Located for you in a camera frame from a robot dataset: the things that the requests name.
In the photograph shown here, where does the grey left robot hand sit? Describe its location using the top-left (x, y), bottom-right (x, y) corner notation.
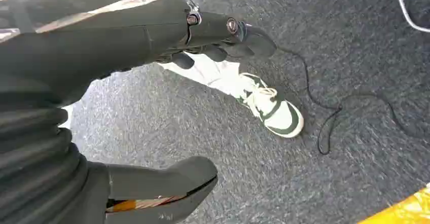
top-left (0, 0), bottom-right (278, 224)

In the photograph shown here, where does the person's leg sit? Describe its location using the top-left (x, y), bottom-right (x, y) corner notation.
top-left (157, 52), bottom-right (252, 98)

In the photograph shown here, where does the ribbed grey left arm sleeve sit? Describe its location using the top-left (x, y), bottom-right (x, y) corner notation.
top-left (0, 80), bottom-right (90, 224)

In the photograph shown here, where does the white and green shoe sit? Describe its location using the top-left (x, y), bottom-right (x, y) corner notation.
top-left (236, 72), bottom-right (305, 139)

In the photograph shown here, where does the yellow sheet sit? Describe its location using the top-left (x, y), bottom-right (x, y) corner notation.
top-left (357, 184), bottom-right (430, 224)

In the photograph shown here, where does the thin black cable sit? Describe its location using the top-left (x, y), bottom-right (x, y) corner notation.
top-left (277, 47), bottom-right (430, 156)

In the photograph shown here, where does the white cable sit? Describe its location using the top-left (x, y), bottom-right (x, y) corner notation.
top-left (389, 0), bottom-right (430, 34)

